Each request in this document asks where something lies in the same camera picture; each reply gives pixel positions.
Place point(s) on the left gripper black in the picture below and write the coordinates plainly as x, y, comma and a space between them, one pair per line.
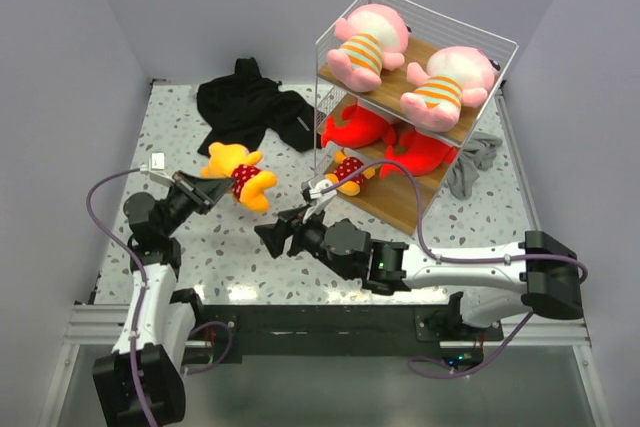
201, 192

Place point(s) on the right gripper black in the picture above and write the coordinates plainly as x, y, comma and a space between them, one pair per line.
275, 235

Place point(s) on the orange bear plush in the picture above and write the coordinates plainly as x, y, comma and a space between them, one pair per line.
349, 167
237, 162

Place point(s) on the red shark plush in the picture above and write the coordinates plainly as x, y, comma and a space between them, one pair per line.
362, 127

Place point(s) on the red whale plush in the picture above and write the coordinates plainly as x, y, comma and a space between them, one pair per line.
423, 154

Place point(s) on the pink striped plush doll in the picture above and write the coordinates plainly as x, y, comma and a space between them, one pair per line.
374, 38
453, 78

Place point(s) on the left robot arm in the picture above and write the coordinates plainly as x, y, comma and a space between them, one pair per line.
140, 383

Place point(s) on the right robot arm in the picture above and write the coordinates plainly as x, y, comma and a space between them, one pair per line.
538, 275

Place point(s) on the black cloth garment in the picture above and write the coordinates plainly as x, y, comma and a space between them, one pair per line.
242, 106

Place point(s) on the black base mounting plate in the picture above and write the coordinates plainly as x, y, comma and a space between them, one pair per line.
395, 330

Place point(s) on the grey crumpled cloth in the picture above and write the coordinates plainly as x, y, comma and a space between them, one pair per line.
478, 155

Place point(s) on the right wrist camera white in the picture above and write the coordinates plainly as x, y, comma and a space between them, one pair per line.
317, 192

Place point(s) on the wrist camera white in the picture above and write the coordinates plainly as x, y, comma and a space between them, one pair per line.
317, 192
154, 169

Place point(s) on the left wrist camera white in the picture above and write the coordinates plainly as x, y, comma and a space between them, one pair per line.
154, 169

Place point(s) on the white wire wooden shelf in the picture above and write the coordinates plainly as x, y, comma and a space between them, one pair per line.
393, 195

